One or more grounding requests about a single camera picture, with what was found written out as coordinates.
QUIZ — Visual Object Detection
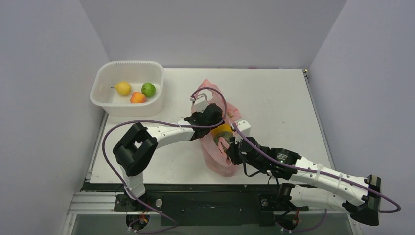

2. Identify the purple cable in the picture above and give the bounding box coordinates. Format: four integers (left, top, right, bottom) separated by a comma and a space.
231, 122, 402, 214
102, 86, 228, 234

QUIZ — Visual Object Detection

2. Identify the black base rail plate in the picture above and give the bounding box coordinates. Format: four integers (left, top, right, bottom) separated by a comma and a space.
81, 180, 325, 227

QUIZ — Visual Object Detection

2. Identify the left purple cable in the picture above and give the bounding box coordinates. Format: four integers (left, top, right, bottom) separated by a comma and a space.
102, 86, 228, 234

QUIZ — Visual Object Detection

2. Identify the white plastic basin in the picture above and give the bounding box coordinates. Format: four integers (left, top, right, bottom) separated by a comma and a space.
90, 61, 165, 117

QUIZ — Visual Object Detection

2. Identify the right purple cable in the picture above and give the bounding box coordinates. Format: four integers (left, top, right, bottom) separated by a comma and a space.
231, 122, 402, 214

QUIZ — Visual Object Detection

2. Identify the pink plastic bag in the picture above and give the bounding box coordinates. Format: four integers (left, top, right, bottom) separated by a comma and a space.
199, 91, 242, 177

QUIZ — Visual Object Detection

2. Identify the fake yellow pear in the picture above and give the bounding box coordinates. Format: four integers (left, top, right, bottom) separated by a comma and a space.
112, 82, 132, 96

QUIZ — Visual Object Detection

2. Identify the fake green lime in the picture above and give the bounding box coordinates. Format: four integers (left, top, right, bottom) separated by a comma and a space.
141, 82, 156, 98

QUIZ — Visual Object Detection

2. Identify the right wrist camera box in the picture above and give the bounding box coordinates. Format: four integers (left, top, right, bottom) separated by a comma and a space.
231, 119, 251, 143

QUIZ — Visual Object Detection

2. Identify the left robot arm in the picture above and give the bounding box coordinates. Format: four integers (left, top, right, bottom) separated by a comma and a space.
113, 103, 224, 211

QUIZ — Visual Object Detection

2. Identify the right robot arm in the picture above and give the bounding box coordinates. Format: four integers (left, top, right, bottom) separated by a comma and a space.
226, 137, 381, 226

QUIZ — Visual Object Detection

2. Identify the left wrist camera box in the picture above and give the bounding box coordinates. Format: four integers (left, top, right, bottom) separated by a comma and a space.
191, 93, 209, 113

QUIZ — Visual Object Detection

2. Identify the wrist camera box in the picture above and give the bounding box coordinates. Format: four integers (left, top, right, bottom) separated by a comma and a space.
191, 93, 209, 113
231, 119, 251, 143

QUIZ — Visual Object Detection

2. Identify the fake orange peach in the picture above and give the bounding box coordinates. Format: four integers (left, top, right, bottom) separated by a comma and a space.
130, 92, 147, 104

